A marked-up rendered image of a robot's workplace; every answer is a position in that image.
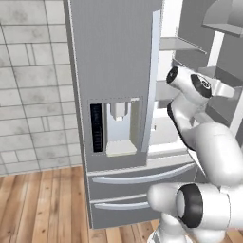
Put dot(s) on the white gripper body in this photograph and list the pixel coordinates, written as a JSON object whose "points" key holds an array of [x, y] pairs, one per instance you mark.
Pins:
{"points": [[224, 90]]}

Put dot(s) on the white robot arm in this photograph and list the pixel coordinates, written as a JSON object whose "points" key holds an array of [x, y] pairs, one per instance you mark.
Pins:
{"points": [[218, 152]]}

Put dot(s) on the grey fridge shelf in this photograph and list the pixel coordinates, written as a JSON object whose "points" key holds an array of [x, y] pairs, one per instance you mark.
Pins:
{"points": [[177, 44]]}

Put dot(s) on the open grey fridge door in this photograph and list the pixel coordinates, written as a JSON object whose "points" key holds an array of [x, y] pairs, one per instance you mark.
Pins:
{"points": [[193, 22]]}

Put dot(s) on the grey fridge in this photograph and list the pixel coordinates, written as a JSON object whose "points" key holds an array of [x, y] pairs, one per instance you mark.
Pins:
{"points": [[168, 19]]}

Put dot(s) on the grey fridge door with dispenser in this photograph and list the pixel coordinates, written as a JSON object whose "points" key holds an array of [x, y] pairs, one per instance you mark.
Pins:
{"points": [[110, 57]]}

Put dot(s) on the large grey fridge drawer front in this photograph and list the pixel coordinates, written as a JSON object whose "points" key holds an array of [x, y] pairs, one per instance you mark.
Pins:
{"points": [[126, 190]]}

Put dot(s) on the small grey fridge drawer front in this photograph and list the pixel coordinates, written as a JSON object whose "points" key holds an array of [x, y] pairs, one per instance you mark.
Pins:
{"points": [[120, 218]]}

